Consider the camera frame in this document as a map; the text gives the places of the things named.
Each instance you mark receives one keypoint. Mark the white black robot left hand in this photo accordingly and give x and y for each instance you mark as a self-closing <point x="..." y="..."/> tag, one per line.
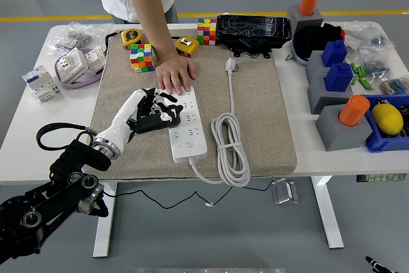
<point x="121" y="119"/>

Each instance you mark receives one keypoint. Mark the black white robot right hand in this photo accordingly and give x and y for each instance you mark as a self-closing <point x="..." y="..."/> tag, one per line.
<point x="374" y="265"/>

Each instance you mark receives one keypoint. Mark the person's hand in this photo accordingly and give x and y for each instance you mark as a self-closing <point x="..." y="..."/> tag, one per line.
<point x="175" y="71"/>

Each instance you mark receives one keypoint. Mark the black power adapter plug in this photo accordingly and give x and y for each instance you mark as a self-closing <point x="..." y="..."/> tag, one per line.
<point x="150" y="125"/>

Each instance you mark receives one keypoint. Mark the white power strip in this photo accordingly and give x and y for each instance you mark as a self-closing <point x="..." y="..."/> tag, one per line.
<point x="188" y="140"/>

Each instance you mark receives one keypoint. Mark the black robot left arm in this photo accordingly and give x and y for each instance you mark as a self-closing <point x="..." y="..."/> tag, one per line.
<point x="48" y="202"/>

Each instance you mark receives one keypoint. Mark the person's forearm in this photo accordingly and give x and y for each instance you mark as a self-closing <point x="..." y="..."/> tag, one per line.
<point x="148" y="14"/>

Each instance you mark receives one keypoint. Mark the yellow tape measure silver clip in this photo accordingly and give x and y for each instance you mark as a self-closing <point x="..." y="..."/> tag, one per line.
<point x="188" y="46"/>

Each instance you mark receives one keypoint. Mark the multicolour puzzle cube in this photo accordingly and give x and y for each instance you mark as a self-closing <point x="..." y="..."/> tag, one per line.
<point x="207" y="31"/>
<point x="142" y="59"/>

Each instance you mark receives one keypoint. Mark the yellow tape measure black print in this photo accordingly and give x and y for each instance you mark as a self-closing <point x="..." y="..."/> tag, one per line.
<point x="131" y="38"/>

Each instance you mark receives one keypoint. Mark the purple band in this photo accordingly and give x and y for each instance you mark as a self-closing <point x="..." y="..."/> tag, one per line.
<point x="68" y="85"/>

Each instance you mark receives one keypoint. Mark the table control panel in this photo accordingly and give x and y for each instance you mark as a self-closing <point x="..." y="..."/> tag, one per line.
<point x="380" y="177"/>

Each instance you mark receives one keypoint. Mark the black film-wrapped box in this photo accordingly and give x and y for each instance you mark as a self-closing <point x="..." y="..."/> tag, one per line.
<point x="254" y="31"/>

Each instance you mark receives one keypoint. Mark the white circuit breaker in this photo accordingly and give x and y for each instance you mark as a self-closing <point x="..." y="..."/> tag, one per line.
<point x="41" y="82"/>

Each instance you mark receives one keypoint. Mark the grey-brown mat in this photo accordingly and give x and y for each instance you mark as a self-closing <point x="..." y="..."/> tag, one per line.
<point x="255" y="110"/>

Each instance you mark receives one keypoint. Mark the clear bag of screws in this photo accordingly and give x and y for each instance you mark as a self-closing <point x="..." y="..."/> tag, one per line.
<point x="76" y="34"/>

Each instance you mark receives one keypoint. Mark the small metal screw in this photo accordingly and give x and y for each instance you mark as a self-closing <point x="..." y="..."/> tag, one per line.
<point x="289" y="57"/>

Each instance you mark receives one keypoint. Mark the white table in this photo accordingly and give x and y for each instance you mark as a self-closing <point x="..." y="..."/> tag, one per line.
<point x="319" y="164"/>

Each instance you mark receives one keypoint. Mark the blue plastic bin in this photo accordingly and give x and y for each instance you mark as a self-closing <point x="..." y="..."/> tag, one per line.
<point x="380" y="145"/>

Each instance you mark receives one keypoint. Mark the grey block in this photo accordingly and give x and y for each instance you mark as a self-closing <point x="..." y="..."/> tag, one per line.
<point x="314" y="62"/>
<point x="332" y="132"/>
<point x="306" y="22"/>
<point x="319" y="100"/>

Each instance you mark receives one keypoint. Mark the black fabric-covered device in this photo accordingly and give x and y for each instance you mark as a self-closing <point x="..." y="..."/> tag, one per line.
<point x="311" y="38"/>

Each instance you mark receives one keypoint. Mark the yellow lemon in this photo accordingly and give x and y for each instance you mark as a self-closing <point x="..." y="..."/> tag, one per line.
<point x="387" y="119"/>

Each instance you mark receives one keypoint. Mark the orange cylinder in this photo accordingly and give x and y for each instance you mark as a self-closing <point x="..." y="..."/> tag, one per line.
<point x="308" y="1"/>
<point x="354" y="110"/>

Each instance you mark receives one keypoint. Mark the blue block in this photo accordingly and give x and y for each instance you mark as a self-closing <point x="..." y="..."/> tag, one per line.
<point x="334" y="52"/>
<point x="339" y="76"/>

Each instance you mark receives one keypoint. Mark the small penguin toy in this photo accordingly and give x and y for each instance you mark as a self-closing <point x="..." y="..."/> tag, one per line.
<point x="381" y="102"/>

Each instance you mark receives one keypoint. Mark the green plastic peg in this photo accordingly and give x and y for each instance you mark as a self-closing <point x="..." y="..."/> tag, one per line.
<point x="365" y="83"/>
<point x="355" y="79"/>
<point x="353" y="68"/>
<point x="361" y="71"/>

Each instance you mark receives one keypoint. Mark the clear bag coloured connectors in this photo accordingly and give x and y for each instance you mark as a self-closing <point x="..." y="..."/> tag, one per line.
<point x="396" y="86"/>

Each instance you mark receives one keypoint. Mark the clear bag of parts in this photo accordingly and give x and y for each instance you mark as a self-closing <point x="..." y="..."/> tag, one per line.
<point x="364" y="34"/>

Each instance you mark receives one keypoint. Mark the clear bag blue parts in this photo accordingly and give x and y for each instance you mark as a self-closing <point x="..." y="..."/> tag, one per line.
<point x="377" y="63"/>

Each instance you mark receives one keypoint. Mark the white wall socket panel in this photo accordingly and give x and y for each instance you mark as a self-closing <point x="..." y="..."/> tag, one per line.
<point x="94" y="59"/>
<point x="71" y="63"/>

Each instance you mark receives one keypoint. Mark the silver metal bracket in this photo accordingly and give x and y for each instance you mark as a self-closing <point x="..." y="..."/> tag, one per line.
<point x="284" y="191"/>

